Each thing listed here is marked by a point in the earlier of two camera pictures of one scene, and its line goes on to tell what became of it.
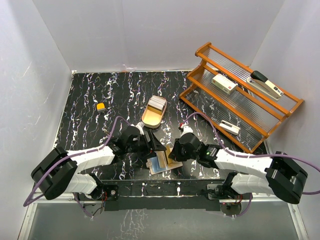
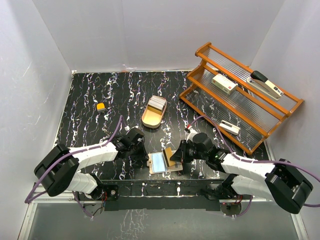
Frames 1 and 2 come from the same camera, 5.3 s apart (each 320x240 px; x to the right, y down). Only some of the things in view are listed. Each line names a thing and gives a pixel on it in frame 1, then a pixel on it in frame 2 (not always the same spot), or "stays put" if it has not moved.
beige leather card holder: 159,164 stays put
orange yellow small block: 100,107 stays put
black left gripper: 148,147 to 142,155
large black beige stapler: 260,81 stays put
